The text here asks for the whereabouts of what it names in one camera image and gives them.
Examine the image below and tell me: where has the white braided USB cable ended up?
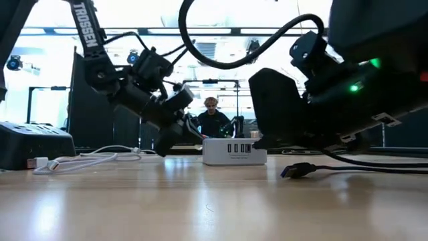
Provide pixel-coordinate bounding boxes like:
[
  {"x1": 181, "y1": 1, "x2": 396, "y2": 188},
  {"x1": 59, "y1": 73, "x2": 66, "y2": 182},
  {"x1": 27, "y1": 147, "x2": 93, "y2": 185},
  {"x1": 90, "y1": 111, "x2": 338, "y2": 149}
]
[
  {"x1": 79, "y1": 144, "x2": 158, "y2": 156},
  {"x1": 26, "y1": 151, "x2": 143, "y2": 176}
]

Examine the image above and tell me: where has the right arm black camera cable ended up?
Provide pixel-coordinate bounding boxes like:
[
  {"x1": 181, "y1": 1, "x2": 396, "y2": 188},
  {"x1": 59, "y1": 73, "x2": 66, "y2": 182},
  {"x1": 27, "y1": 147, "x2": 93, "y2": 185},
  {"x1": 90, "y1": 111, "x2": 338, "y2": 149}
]
[{"x1": 178, "y1": 0, "x2": 326, "y2": 70}]

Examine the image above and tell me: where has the black overhead frame rail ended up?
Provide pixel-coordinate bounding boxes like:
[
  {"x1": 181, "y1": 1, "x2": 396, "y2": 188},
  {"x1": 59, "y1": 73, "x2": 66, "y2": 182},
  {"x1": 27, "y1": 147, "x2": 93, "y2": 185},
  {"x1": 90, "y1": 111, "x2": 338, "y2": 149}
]
[{"x1": 19, "y1": 26, "x2": 330, "y2": 37}]

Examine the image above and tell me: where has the seated person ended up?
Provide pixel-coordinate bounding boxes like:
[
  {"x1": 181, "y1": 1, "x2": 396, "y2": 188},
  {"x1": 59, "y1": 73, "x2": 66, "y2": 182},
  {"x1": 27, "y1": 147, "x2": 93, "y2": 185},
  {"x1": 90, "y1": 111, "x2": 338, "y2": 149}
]
[{"x1": 197, "y1": 96, "x2": 232, "y2": 139}]

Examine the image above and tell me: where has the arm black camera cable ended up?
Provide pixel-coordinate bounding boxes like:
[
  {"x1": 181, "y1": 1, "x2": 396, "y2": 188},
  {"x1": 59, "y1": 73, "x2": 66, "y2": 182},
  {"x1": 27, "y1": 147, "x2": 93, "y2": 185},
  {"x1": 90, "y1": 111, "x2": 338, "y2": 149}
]
[
  {"x1": 102, "y1": 31, "x2": 197, "y2": 68},
  {"x1": 178, "y1": 0, "x2": 326, "y2": 70}
]

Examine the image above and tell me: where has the black overhead camera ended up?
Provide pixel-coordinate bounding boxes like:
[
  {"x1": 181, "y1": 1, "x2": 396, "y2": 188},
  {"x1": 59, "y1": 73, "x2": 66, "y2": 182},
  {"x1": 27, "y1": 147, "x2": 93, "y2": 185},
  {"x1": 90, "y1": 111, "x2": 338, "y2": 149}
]
[{"x1": 246, "y1": 39, "x2": 261, "y2": 64}]

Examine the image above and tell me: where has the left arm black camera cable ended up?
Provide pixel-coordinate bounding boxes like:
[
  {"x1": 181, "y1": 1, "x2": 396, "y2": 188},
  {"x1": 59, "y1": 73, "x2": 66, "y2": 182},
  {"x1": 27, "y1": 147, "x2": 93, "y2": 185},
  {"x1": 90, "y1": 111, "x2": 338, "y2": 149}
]
[{"x1": 102, "y1": 31, "x2": 197, "y2": 68}]

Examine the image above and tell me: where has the white multi-outlet USB charger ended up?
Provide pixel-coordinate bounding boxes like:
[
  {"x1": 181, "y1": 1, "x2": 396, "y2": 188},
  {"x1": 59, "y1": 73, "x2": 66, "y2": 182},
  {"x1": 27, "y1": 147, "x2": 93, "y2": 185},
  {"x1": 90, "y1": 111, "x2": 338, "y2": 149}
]
[{"x1": 202, "y1": 137, "x2": 268, "y2": 167}]

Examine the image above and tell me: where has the black multi-outlet wall adapter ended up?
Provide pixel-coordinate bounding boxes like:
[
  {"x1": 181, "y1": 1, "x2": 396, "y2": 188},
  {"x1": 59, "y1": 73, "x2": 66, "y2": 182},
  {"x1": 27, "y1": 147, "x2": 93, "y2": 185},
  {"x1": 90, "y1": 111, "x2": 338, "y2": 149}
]
[{"x1": 0, "y1": 121, "x2": 77, "y2": 171}]

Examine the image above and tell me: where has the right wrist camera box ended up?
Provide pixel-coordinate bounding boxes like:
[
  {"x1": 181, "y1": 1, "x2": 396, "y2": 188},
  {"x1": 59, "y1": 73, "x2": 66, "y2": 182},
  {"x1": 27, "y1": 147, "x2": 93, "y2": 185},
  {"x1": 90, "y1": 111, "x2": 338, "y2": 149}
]
[{"x1": 289, "y1": 29, "x2": 340, "y2": 81}]

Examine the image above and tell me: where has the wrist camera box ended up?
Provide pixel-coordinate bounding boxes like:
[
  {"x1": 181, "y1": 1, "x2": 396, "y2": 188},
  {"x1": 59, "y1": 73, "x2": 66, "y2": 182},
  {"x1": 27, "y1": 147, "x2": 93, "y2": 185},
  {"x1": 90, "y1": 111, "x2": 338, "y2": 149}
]
[
  {"x1": 132, "y1": 46, "x2": 175, "y2": 91},
  {"x1": 289, "y1": 29, "x2": 340, "y2": 81}
]

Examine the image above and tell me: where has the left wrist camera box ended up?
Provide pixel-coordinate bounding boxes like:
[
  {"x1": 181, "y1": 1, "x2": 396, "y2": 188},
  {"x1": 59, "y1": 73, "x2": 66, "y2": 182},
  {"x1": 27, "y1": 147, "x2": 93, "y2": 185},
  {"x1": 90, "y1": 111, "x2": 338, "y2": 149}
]
[{"x1": 132, "y1": 46, "x2": 175, "y2": 91}]

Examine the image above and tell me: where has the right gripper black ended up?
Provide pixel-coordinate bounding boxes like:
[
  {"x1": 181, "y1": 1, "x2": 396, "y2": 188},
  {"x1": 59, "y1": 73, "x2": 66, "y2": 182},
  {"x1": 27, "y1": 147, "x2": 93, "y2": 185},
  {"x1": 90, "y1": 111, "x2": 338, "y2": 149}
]
[{"x1": 248, "y1": 62, "x2": 381, "y2": 150}]

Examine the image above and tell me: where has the black USB cable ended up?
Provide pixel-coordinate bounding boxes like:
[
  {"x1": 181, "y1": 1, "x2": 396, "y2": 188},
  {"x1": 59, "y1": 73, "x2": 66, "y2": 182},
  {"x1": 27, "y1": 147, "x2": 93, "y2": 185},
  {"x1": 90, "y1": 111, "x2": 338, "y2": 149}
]
[{"x1": 251, "y1": 139, "x2": 428, "y2": 179}]

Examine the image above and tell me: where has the black partition panel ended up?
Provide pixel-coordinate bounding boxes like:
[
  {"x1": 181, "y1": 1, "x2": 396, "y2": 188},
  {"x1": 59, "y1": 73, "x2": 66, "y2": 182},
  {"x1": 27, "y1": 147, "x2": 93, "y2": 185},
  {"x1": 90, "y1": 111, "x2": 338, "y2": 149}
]
[
  {"x1": 68, "y1": 46, "x2": 158, "y2": 150},
  {"x1": 383, "y1": 110, "x2": 428, "y2": 148}
]

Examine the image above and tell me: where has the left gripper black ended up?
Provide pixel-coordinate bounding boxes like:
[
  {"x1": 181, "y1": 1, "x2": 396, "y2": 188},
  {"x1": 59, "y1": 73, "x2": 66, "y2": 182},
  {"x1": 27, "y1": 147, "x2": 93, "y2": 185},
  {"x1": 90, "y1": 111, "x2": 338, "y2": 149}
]
[{"x1": 112, "y1": 83, "x2": 205, "y2": 157}]

